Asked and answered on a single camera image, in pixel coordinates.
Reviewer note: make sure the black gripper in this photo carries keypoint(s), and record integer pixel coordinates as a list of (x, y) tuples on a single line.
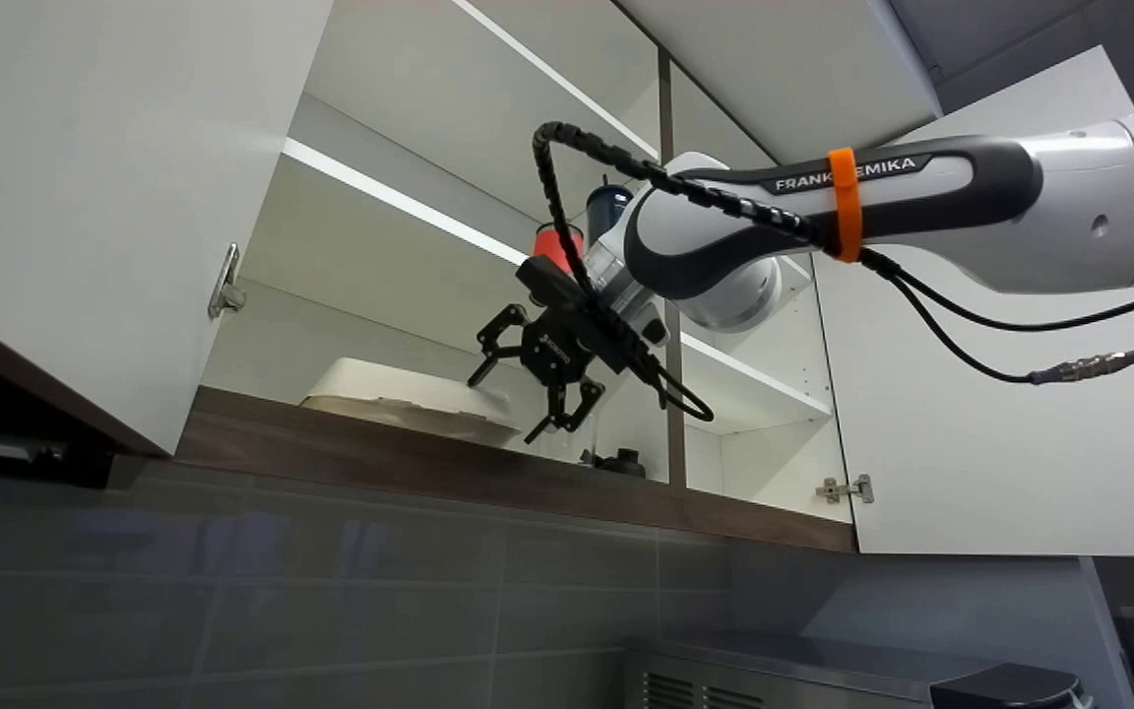
[(569, 333)]

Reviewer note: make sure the cream carton box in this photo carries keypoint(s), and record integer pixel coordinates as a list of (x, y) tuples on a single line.
[(405, 399)]

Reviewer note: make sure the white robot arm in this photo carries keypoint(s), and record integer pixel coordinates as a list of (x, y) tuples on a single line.
[(1017, 215)]

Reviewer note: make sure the white upper cabinet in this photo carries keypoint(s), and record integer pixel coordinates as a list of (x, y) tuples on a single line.
[(405, 201)]

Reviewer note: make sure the right cabinet door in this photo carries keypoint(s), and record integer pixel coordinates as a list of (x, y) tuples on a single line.
[(1006, 423)]

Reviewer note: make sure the cabinet door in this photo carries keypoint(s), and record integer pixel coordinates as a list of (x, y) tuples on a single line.
[(135, 149), (1006, 423)]

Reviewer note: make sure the left cabinet door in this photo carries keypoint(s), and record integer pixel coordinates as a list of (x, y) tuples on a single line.
[(135, 149)]

